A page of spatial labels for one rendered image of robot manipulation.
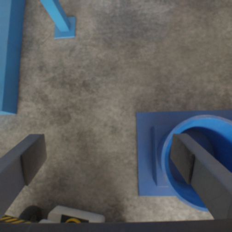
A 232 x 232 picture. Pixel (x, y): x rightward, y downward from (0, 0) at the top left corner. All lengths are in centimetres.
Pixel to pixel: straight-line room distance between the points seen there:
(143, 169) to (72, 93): 58
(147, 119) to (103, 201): 50
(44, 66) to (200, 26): 96
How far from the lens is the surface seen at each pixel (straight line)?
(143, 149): 92
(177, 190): 61
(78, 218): 90
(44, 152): 17
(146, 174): 94
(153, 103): 95
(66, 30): 118
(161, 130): 79
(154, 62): 103
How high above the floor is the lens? 93
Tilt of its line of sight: 81 degrees down
